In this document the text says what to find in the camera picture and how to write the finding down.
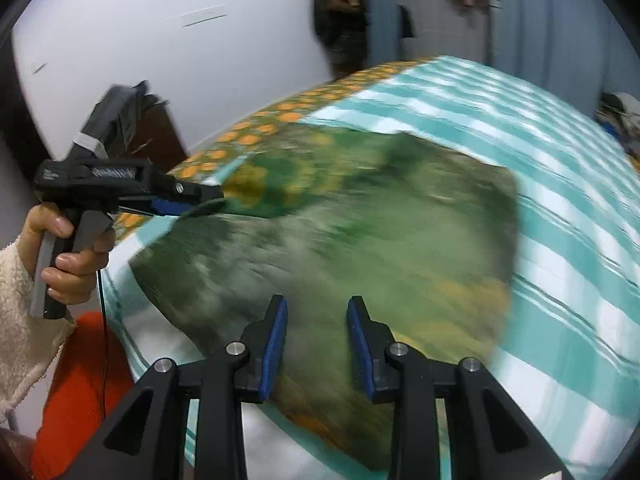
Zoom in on person's left forearm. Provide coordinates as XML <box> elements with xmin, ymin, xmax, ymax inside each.
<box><xmin>0</xmin><ymin>237</ymin><xmax>76</xmax><ymax>431</ymax></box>

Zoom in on person's left hand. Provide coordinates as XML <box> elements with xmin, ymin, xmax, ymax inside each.
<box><xmin>20</xmin><ymin>204</ymin><xmax>117</xmax><ymax>307</ymax></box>

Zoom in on orange cloth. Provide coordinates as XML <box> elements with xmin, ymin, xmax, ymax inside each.
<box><xmin>32</xmin><ymin>312</ymin><xmax>136</xmax><ymax>480</ymax></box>

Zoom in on blue curtain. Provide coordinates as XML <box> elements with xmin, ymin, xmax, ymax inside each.
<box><xmin>362</xmin><ymin>0</ymin><xmax>406</xmax><ymax>68</ymax></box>
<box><xmin>487</xmin><ymin>0</ymin><xmax>623</xmax><ymax>111</ymax></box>

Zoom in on black hanging garment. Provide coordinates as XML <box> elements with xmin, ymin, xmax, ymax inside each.
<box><xmin>397</xmin><ymin>4</ymin><xmax>416</xmax><ymax>38</ymax></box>

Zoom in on dark hanging clothes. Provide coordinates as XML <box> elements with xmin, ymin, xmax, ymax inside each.
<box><xmin>312</xmin><ymin>0</ymin><xmax>372</xmax><ymax>79</ymax></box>

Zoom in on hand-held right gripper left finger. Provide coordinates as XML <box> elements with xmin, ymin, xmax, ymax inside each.
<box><xmin>65</xmin><ymin>294</ymin><xmax>289</xmax><ymax>480</ymax></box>

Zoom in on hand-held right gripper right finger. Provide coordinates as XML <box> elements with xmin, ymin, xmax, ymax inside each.
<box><xmin>346</xmin><ymin>296</ymin><xmax>576</xmax><ymax>480</ymax></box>

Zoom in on dark wooden bed frame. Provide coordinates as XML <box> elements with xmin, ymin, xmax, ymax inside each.
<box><xmin>117</xmin><ymin>92</ymin><xmax>190</xmax><ymax>171</ymax></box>

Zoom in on black cable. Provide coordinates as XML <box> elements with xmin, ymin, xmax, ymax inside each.
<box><xmin>97</xmin><ymin>269</ymin><xmax>109</xmax><ymax>423</ymax></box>

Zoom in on orange floral quilt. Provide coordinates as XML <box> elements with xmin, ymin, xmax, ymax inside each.
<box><xmin>112</xmin><ymin>60</ymin><xmax>431</xmax><ymax>241</ymax></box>

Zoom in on green floral jacket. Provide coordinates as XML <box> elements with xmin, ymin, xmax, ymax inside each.
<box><xmin>129</xmin><ymin>125</ymin><xmax>523</xmax><ymax>473</ymax></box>

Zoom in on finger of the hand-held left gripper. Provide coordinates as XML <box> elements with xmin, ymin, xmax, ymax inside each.
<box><xmin>120</xmin><ymin>197</ymin><xmax>221</xmax><ymax>218</ymax></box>
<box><xmin>147</xmin><ymin>172</ymin><xmax>226</xmax><ymax>203</ymax></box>

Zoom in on teal checked blanket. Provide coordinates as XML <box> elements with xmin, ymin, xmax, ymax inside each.
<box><xmin>102</xmin><ymin>55</ymin><xmax>640</xmax><ymax>480</ymax></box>

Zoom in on pile of clothes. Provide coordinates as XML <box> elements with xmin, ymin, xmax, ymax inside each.
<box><xmin>595</xmin><ymin>91</ymin><xmax>640</xmax><ymax>161</ymax></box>

